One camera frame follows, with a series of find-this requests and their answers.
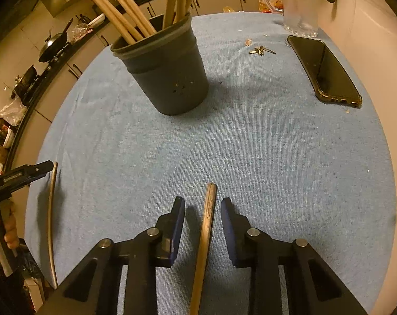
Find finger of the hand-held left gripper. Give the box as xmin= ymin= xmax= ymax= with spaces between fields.
xmin=24 ymin=160 xmax=54 ymax=181

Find person's left hand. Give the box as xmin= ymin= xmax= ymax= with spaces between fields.
xmin=3 ymin=201 xmax=20 ymax=250

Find black smartphone in rugged case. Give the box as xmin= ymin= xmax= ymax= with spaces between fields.
xmin=287 ymin=35 xmax=363 ymax=109

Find blue towel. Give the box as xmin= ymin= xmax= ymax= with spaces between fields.
xmin=24 ymin=12 xmax=397 ymax=315

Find dark cooking pot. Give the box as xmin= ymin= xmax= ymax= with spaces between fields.
xmin=11 ymin=65 xmax=38 ymax=99

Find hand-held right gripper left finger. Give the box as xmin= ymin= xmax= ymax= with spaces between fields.
xmin=35 ymin=197 xmax=186 ymax=315

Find black wok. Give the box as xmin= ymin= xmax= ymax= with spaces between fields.
xmin=38 ymin=18 xmax=74 ymax=63

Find white bowl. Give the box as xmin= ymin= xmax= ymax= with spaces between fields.
xmin=86 ymin=14 xmax=106 ymax=29

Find small brass keys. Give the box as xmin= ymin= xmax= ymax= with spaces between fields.
xmin=249 ymin=46 xmax=277 ymax=56

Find clear glass pitcher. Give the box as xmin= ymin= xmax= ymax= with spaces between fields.
xmin=262 ymin=0 xmax=320 ymax=37

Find black utensil holder cup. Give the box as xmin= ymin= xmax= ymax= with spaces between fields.
xmin=111 ymin=14 xmax=210 ymax=116

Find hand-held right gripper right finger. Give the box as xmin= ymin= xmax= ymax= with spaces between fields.
xmin=220 ymin=198 xmax=369 ymax=315

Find clear plastic bag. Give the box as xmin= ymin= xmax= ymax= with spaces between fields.
xmin=0 ymin=98 xmax=27 ymax=127

